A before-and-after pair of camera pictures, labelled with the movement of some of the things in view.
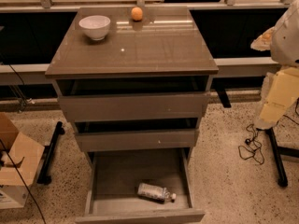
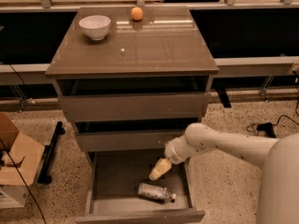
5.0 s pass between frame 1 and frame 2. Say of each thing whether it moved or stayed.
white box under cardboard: stayed
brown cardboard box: stayed
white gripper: moved
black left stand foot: stayed
